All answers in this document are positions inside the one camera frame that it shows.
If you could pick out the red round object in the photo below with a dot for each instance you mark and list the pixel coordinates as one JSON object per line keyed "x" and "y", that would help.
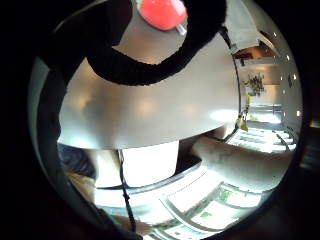
{"x": 162, "y": 12}

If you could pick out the white cloth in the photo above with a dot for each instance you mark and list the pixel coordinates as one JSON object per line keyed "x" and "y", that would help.
{"x": 240, "y": 23}

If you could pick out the yellow tag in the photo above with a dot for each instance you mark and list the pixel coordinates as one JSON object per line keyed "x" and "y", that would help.
{"x": 242, "y": 124}

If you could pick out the green plant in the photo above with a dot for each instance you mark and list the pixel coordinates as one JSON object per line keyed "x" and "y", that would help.
{"x": 255, "y": 84}

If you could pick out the wall shelf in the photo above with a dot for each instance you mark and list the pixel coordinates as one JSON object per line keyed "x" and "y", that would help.
{"x": 260, "y": 65}

